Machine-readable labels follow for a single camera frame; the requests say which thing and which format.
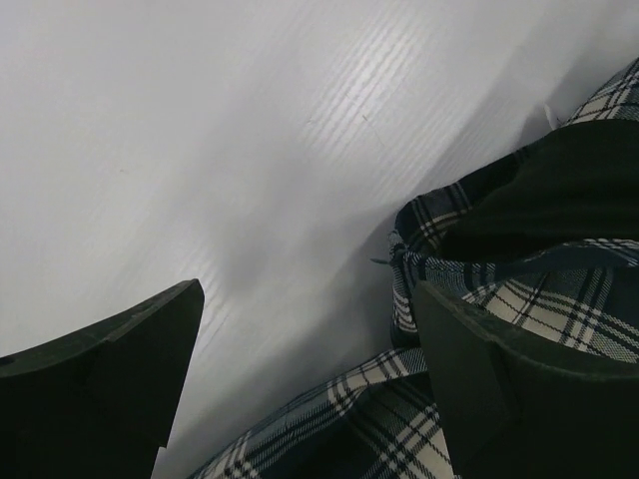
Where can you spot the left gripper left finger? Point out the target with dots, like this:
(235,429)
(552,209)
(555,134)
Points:
(100,402)

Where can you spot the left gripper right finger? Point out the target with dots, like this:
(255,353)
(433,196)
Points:
(513,404)

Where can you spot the navy plaid skirt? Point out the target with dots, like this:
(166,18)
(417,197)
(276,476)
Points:
(545,239)

